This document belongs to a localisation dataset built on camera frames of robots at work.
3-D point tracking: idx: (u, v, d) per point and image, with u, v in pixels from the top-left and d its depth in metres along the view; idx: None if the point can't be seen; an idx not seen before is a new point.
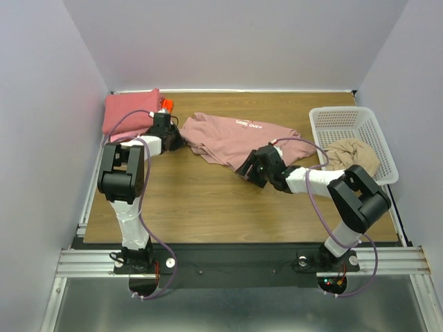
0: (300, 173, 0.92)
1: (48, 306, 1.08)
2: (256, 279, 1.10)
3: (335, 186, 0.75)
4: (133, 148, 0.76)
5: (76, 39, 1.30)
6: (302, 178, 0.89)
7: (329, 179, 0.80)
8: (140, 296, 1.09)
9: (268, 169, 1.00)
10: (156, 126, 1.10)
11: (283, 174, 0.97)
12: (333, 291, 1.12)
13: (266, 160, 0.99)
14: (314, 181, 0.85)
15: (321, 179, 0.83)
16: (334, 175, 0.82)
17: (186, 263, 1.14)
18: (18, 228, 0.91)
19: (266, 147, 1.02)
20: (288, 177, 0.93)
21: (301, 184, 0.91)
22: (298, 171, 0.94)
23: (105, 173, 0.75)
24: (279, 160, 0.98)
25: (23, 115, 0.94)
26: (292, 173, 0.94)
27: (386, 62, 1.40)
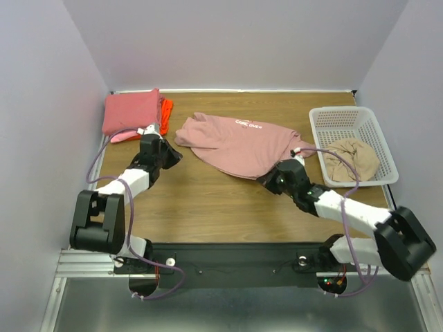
0: (333, 199, 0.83)
1: (49, 304, 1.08)
2: (257, 279, 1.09)
3: (385, 234, 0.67)
4: (110, 198, 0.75)
5: (76, 39, 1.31)
6: (336, 207, 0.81)
7: (374, 220, 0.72)
8: (139, 296, 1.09)
9: (293, 186, 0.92)
10: (144, 154, 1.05)
11: (310, 195, 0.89)
12: (333, 291, 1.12)
13: (290, 176, 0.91)
14: (351, 216, 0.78)
15: (361, 216, 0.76)
16: (378, 215, 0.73)
17: (186, 263, 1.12)
18: (18, 228, 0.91)
19: (290, 162, 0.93)
20: (318, 202, 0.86)
21: (333, 212, 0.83)
22: (329, 194, 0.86)
23: (78, 229, 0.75)
24: (304, 178, 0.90)
25: (23, 115, 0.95)
26: (322, 198, 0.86)
27: (385, 62, 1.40)
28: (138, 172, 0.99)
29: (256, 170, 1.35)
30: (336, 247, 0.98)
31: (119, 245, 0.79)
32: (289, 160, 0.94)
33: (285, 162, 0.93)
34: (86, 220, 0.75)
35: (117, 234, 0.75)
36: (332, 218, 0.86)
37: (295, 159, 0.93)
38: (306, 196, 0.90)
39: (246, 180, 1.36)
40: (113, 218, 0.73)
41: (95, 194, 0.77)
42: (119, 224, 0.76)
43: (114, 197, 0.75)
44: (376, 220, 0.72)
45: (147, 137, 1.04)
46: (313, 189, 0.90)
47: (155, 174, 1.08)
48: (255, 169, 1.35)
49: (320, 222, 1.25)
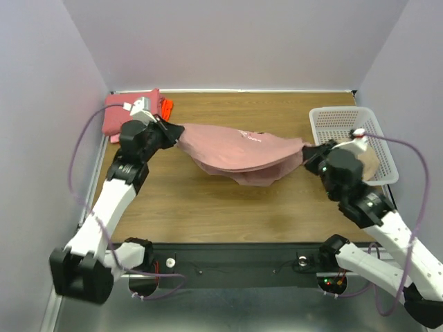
0: (398, 232, 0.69)
1: (48, 306, 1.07)
2: (258, 279, 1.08)
3: None
4: (83, 263, 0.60)
5: (76, 37, 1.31)
6: (403, 250, 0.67)
7: None
8: (140, 296, 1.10)
9: (345, 188, 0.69)
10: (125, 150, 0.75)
11: (367, 205, 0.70)
12: (333, 291, 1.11)
13: (347, 177, 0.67)
14: (417, 265, 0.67)
15: (428, 274, 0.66)
16: None
17: (186, 263, 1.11)
18: (17, 227, 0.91)
19: (346, 155, 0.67)
20: (379, 227, 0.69)
21: (390, 245, 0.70)
22: (393, 220, 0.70)
23: (59, 289, 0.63)
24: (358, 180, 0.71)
25: (23, 115, 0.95)
26: (384, 223, 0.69)
27: (386, 62, 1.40)
28: (116, 191, 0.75)
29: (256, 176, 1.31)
30: (342, 254, 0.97)
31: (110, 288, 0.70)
32: (341, 153, 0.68)
33: (339, 155, 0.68)
34: (66, 281, 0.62)
35: (100, 292, 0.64)
36: (381, 244, 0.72)
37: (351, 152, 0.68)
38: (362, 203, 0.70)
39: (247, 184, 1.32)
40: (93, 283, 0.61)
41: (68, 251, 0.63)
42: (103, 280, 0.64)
43: (91, 261, 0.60)
44: None
45: (131, 128, 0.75)
46: (370, 198, 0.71)
47: (143, 175, 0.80)
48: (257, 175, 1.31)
49: (320, 222, 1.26)
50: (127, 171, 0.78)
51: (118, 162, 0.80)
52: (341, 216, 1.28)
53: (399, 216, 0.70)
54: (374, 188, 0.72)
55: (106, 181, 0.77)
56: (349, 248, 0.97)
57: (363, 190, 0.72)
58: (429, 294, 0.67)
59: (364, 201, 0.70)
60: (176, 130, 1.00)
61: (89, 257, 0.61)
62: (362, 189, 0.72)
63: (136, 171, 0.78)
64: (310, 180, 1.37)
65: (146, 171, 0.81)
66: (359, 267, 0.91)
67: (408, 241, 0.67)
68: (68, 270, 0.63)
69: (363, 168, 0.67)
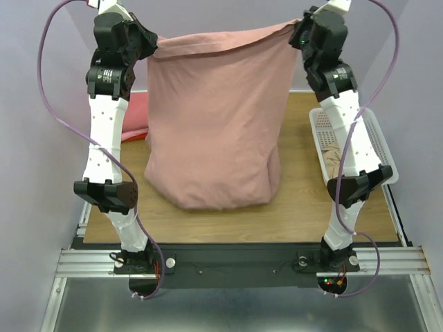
0: (348, 110, 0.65)
1: (48, 305, 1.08)
2: (257, 279, 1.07)
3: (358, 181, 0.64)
4: (107, 189, 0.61)
5: (77, 39, 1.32)
6: (346, 126, 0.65)
7: (359, 164, 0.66)
8: (139, 297, 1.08)
9: (318, 54, 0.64)
10: (96, 75, 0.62)
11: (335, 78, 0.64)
12: (333, 291, 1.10)
13: (325, 37, 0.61)
14: (351, 144, 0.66)
15: (356, 153, 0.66)
16: (368, 162, 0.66)
17: (187, 262, 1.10)
18: (19, 227, 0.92)
19: (335, 19, 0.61)
20: (333, 99, 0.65)
21: (336, 119, 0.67)
22: (348, 97, 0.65)
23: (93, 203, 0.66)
24: (337, 45, 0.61)
25: (24, 113, 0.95)
26: (341, 95, 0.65)
27: (385, 62, 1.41)
28: (108, 116, 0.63)
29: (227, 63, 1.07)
30: (329, 232, 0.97)
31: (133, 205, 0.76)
32: (336, 21, 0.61)
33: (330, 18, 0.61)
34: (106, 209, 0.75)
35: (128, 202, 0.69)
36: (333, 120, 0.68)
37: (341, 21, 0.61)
38: (329, 76, 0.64)
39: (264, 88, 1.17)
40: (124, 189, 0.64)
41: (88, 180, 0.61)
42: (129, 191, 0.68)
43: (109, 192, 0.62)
44: (362, 169, 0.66)
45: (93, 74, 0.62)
46: (338, 71, 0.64)
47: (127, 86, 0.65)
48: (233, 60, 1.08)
49: (320, 222, 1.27)
50: (109, 76, 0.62)
51: (95, 66, 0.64)
52: None
53: (357, 95, 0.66)
54: (348, 64, 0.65)
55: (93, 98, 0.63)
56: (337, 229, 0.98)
57: (334, 63, 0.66)
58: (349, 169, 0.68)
59: (331, 74, 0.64)
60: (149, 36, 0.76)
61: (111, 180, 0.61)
62: (336, 63, 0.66)
63: (119, 74, 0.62)
64: (309, 180, 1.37)
65: (130, 78, 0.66)
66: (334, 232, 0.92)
67: (353, 118, 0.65)
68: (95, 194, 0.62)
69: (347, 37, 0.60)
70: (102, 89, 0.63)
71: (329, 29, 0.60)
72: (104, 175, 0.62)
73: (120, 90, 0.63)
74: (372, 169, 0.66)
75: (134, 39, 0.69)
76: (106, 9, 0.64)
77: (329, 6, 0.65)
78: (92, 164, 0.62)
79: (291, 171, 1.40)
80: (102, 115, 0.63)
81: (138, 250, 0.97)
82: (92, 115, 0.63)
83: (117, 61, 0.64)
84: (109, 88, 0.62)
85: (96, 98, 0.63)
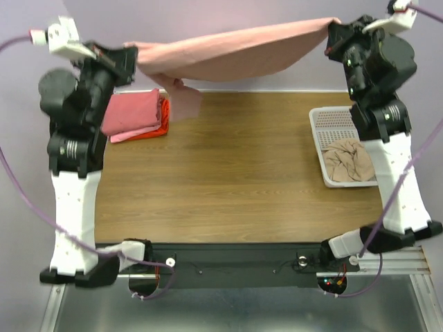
0: (398, 156, 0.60)
1: (48, 305, 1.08)
2: (257, 279, 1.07)
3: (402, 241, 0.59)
4: (79, 277, 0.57)
5: None
6: (394, 174, 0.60)
7: (405, 223, 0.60)
8: (140, 297, 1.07)
9: (371, 89, 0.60)
10: (62, 150, 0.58)
11: (387, 117, 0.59)
12: (333, 291, 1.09)
13: (387, 72, 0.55)
14: (399, 195, 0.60)
15: (403, 206, 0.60)
16: (416, 220, 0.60)
17: (187, 263, 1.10)
18: (17, 228, 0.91)
19: (404, 50, 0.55)
20: (381, 143, 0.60)
21: (382, 164, 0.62)
22: (395, 140, 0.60)
23: None
24: (399, 83, 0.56)
25: (23, 113, 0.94)
26: (391, 140, 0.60)
27: None
28: (76, 196, 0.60)
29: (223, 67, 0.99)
30: (333, 239, 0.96)
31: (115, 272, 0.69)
32: (403, 52, 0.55)
33: (392, 46, 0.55)
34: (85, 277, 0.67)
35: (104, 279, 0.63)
36: (375, 165, 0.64)
37: (412, 49, 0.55)
38: (381, 115, 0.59)
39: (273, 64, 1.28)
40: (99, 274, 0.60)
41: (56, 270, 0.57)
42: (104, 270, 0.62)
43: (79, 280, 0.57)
44: (408, 227, 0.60)
45: (55, 144, 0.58)
46: (390, 109, 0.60)
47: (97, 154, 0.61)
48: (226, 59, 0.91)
49: (320, 222, 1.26)
50: (70, 151, 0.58)
51: (58, 136, 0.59)
52: (340, 215, 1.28)
53: (409, 140, 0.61)
54: (402, 102, 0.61)
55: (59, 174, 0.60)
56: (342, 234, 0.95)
57: (387, 99, 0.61)
58: (392, 224, 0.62)
59: (383, 113, 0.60)
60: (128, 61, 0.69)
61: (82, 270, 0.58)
62: (388, 98, 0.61)
63: (84, 147, 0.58)
64: (310, 180, 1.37)
65: (100, 142, 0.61)
66: (341, 244, 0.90)
67: (403, 168, 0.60)
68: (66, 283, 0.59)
69: (414, 72, 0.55)
70: (67, 165, 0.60)
71: (394, 66, 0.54)
72: (73, 263, 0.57)
73: (89, 164, 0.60)
74: (420, 227, 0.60)
75: (98, 85, 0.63)
76: (55, 48, 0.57)
77: (387, 24, 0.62)
78: (61, 252, 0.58)
79: (291, 171, 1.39)
80: (68, 197, 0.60)
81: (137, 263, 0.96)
82: (57, 196, 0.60)
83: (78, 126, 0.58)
84: (73, 162, 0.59)
85: (61, 176, 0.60)
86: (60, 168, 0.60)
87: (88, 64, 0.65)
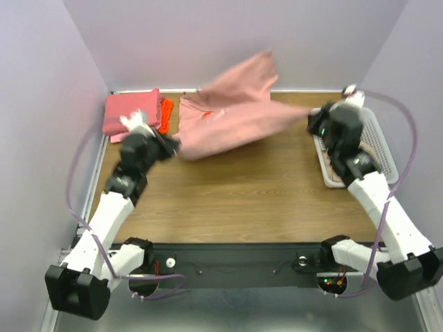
0: (378, 190, 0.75)
1: (48, 306, 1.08)
2: (257, 279, 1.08)
3: (410, 268, 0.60)
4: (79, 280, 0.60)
5: (76, 38, 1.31)
6: (378, 205, 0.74)
7: (406, 248, 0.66)
8: (140, 296, 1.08)
9: (339, 143, 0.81)
10: (118, 180, 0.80)
11: (354, 162, 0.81)
12: (333, 291, 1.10)
13: (342, 131, 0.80)
14: (388, 225, 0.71)
15: (398, 234, 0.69)
16: (417, 245, 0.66)
17: (186, 263, 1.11)
18: (18, 227, 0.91)
19: (349, 113, 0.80)
20: (359, 181, 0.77)
21: (367, 200, 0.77)
22: (375, 178, 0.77)
23: (59, 303, 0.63)
24: (356, 139, 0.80)
25: (23, 113, 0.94)
26: (365, 178, 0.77)
27: (386, 61, 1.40)
28: (111, 211, 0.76)
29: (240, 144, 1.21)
30: (336, 245, 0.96)
31: (102, 309, 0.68)
32: (350, 114, 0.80)
33: (345, 114, 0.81)
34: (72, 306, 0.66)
35: (94, 303, 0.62)
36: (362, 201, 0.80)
37: (358, 116, 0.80)
38: (349, 160, 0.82)
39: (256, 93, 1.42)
40: (96, 290, 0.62)
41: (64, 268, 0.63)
42: (96, 294, 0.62)
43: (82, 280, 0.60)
44: (409, 252, 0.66)
45: (114, 179, 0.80)
46: (359, 157, 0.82)
47: (138, 191, 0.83)
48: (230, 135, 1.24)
49: (320, 222, 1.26)
50: (125, 184, 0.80)
51: (116, 173, 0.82)
52: (341, 215, 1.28)
53: (383, 176, 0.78)
54: (368, 153, 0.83)
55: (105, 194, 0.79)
56: (347, 243, 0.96)
57: (354, 151, 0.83)
58: (397, 254, 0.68)
59: (351, 161, 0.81)
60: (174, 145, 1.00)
61: (86, 274, 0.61)
62: (356, 150, 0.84)
63: (133, 185, 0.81)
64: (310, 180, 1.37)
65: (143, 185, 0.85)
66: (349, 254, 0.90)
67: (383, 199, 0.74)
68: (65, 286, 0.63)
69: (361, 129, 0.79)
70: (116, 190, 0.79)
71: (346, 124, 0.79)
72: (84, 265, 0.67)
73: (132, 198, 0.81)
74: (423, 252, 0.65)
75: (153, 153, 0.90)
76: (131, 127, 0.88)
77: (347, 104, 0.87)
78: (79, 251, 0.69)
79: (291, 171, 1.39)
80: (108, 210, 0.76)
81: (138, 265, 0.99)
82: (100, 205, 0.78)
83: (133, 170, 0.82)
84: (121, 191, 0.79)
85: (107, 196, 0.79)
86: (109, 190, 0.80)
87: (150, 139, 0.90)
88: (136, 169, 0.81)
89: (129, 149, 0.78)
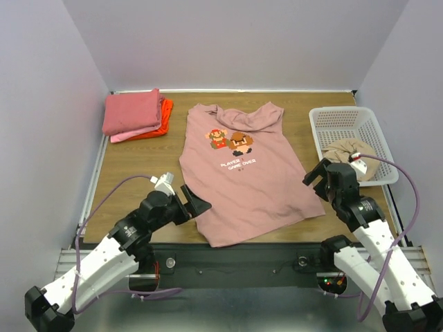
0: (381, 238, 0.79)
1: None
2: (257, 279, 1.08)
3: (413, 317, 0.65)
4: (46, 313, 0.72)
5: (77, 38, 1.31)
6: (382, 253, 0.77)
7: (411, 297, 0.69)
8: (140, 297, 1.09)
9: (338, 192, 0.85)
10: (124, 229, 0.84)
11: (358, 209, 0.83)
12: (333, 291, 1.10)
13: (338, 180, 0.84)
14: (392, 272, 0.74)
15: (402, 282, 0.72)
16: (421, 295, 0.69)
17: (187, 263, 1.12)
18: (18, 227, 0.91)
19: (340, 165, 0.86)
20: (365, 229, 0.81)
21: (372, 248, 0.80)
22: (378, 227, 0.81)
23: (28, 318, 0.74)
24: (352, 187, 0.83)
25: (23, 113, 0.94)
26: (371, 227, 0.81)
27: (385, 61, 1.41)
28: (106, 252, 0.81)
29: (243, 205, 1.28)
30: (340, 253, 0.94)
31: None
32: (342, 164, 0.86)
33: (337, 166, 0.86)
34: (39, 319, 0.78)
35: None
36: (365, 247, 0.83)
37: (348, 163, 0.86)
38: (352, 207, 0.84)
39: (265, 129, 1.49)
40: (58, 326, 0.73)
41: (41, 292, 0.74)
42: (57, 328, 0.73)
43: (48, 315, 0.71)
44: (414, 301, 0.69)
45: (120, 225, 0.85)
46: (363, 204, 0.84)
47: (139, 244, 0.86)
48: (233, 185, 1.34)
49: (320, 222, 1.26)
50: (129, 235, 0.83)
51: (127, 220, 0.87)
52: None
53: (385, 225, 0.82)
54: (371, 199, 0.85)
55: (106, 238, 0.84)
56: (349, 252, 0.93)
57: (357, 199, 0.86)
58: (401, 301, 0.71)
59: (356, 208, 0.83)
60: (199, 205, 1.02)
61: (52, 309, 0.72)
62: (358, 198, 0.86)
63: (134, 238, 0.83)
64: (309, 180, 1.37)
65: (145, 239, 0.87)
66: (352, 269, 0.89)
67: (387, 247, 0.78)
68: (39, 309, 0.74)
69: (355, 176, 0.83)
70: (119, 238, 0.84)
71: (339, 173, 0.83)
72: (55, 299, 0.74)
73: (129, 250, 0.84)
74: (426, 301, 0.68)
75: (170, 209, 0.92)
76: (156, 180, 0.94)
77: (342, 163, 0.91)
78: (59, 283, 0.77)
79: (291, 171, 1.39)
80: (103, 254, 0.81)
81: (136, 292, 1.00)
82: (98, 247, 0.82)
83: (140, 225, 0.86)
84: (123, 240, 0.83)
85: (109, 241, 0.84)
86: (112, 235, 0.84)
87: (172, 199, 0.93)
88: (145, 225, 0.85)
89: (147, 205, 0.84)
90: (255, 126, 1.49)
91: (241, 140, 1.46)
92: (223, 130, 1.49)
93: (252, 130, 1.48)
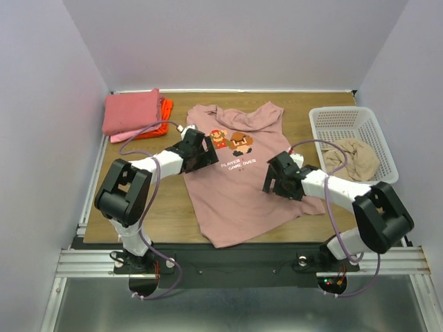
0: (321, 178, 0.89)
1: (49, 306, 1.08)
2: (257, 279, 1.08)
3: (361, 205, 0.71)
4: (139, 173, 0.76)
5: (76, 38, 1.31)
6: (320, 184, 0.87)
7: (353, 194, 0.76)
8: (140, 296, 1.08)
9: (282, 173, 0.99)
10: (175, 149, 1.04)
11: (297, 174, 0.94)
12: (333, 291, 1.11)
13: (277, 164, 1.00)
14: (333, 191, 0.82)
15: (342, 190, 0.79)
16: (360, 189, 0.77)
17: (186, 262, 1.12)
18: (18, 227, 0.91)
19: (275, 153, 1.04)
20: (304, 180, 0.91)
21: (318, 189, 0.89)
22: (315, 173, 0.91)
23: (104, 192, 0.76)
24: (291, 164, 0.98)
25: (23, 113, 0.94)
26: (308, 177, 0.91)
27: (385, 62, 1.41)
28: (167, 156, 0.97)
29: (243, 205, 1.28)
30: (332, 243, 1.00)
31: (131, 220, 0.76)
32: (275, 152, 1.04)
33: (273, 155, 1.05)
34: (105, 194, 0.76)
35: (134, 194, 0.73)
36: (319, 195, 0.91)
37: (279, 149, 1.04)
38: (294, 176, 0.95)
39: (266, 129, 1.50)
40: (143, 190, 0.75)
41: (128, 164, 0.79)
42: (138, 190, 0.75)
43: (143, 173, 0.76)
44: (355, 194, 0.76)
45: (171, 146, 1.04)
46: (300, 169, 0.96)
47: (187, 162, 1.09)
48: (232, 184, 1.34)
49: (320, 222, 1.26)
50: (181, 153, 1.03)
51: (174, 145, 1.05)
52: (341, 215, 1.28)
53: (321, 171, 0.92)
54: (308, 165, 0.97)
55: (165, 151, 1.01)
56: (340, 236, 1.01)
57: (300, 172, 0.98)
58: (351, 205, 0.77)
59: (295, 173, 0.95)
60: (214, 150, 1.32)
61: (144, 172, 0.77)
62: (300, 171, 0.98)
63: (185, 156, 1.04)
64: None
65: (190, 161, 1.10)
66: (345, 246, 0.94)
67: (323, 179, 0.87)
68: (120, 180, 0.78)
69: (288, 154, 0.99)
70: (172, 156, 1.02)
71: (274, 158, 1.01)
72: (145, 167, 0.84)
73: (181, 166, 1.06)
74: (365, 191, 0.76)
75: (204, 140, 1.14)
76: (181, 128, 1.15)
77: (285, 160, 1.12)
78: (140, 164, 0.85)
79: None
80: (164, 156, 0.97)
81: (140, 255, 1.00)
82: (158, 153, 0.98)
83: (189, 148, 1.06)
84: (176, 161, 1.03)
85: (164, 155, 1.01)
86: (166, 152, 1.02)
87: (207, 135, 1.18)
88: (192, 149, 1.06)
89: (192, 133, 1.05)
90: (255, 126, 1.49)
91: (241, 140, 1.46)
92: (223, 130, 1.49)
93: (252, 130, 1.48)
